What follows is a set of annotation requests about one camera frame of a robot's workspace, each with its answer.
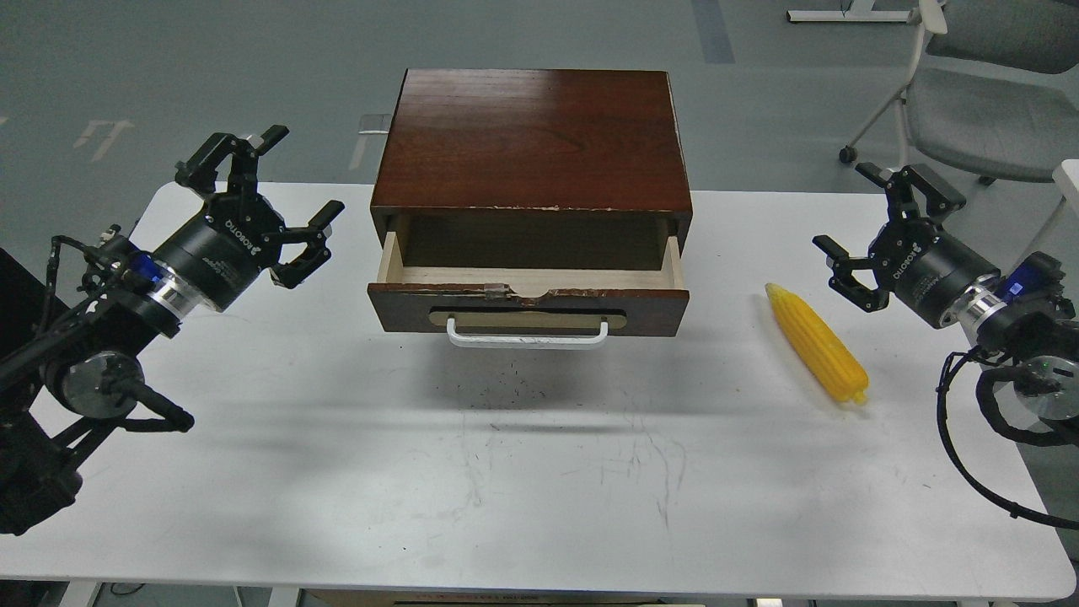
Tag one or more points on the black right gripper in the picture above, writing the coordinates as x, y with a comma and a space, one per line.
922, 264

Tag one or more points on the yellow corn cob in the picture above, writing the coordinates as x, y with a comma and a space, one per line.
820, 349

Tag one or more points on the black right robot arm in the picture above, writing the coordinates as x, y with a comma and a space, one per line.
1022, 321

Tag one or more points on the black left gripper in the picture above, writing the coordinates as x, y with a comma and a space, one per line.
222, 250

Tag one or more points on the wooden drawer with white handle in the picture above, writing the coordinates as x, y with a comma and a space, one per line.
531, 274

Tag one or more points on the white table leg base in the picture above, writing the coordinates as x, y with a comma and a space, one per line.
855, 12

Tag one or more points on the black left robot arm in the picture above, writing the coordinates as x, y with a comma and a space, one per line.
76, 378

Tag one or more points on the dark wooden drawer cabinet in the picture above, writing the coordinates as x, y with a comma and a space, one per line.
544, 140

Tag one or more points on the grey office chair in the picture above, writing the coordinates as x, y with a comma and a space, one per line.
993, 127

